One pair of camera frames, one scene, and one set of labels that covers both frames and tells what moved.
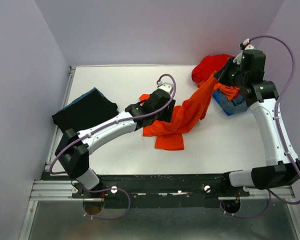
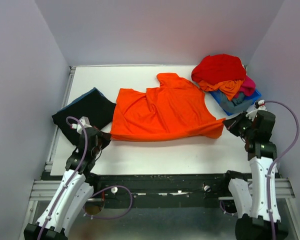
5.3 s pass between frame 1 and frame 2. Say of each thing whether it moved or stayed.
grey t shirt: stayed
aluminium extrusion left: stayed
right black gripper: moved
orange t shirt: moved
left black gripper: moved
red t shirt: stayed
